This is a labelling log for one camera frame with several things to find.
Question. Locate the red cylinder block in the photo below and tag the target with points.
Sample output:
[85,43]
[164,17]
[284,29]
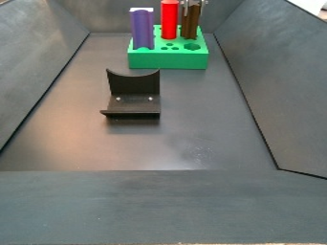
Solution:
[170,9]

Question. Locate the green shape sorter board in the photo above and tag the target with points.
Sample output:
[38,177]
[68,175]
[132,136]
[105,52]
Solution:
[176,53]

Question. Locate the black curved bracket stand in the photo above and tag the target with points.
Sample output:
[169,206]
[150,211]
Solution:
[134,95]

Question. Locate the brown star prism block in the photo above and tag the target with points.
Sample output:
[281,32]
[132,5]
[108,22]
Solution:
[190,21]

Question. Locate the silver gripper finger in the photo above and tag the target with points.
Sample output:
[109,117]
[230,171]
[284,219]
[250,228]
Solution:
[204,3]
[186,5]

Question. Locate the purple notched rectangular block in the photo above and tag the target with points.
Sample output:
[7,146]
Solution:
[142,25]

